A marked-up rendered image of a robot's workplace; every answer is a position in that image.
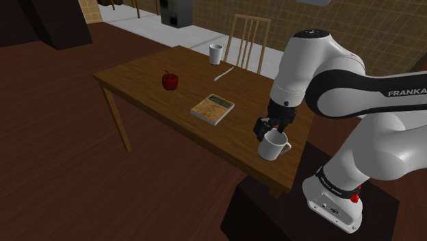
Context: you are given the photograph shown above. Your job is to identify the dark robot stand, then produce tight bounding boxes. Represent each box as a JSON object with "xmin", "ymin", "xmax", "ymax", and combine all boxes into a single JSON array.
[{"xmin": 219, "ymin": 141, "xmax": 400, "ymax": 241}]

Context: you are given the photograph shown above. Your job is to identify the brown wooden table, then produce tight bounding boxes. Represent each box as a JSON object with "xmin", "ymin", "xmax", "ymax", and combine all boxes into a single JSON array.
[{"xmin": 92, "ymin": 45, "xmax": 314, "ymax": 200}]

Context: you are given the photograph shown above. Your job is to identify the white cup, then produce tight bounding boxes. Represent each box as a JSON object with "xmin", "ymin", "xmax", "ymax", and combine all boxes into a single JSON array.
[{"xmin": 208, "ymin": 43, "xmax": 224, "ymax": 66}]

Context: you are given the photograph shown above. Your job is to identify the white mug with handle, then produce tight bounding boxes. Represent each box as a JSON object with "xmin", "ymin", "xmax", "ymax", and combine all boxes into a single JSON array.
[{"xmin": 257, "ymin": 127, "xmax": 292, "ymax": 162}]

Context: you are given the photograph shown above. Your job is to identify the red bell pepper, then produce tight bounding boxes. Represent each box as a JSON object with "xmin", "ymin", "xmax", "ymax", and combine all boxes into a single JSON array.
[{"xmin": 161, "ymin": 70, "xmax": 179, "ymax": 91}]

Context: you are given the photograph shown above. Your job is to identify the tan book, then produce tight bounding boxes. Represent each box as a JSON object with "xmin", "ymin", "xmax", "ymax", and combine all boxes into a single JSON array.
[{"xmin": 190, "ymin": 93, "xmax": 235, "ymax": 127}]

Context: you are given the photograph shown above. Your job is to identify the dark sofa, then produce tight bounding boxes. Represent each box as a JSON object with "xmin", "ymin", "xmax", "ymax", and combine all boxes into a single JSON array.
[{"xmin": 0, "ymin": 0, "xmax": 94, "ymax": 51}]

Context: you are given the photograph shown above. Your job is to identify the wooden slat-back chair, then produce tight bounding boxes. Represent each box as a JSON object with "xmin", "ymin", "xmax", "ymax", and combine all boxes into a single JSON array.
[{"xmin": 222, "ymin": 13, "xmax": 272, "ymax": 75}]

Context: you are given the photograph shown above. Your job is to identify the dark grey appliance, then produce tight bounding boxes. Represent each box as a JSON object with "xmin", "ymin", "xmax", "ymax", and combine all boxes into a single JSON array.
[{"xmin": 159, "ymin": 0, "xmax": 194, "ymax": 29}]

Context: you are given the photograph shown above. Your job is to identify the white knife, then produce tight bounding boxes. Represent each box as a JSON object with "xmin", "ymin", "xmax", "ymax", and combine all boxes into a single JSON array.
[{"xmin": 213, "ymin": 66, "xmax": 235, "ymax": 82}]

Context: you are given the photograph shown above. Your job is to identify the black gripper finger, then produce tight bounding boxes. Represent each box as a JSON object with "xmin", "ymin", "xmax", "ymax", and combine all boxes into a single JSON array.
[{"xmin": 253, "ymin": 116, "xmax": 279, "ymax": 142}]

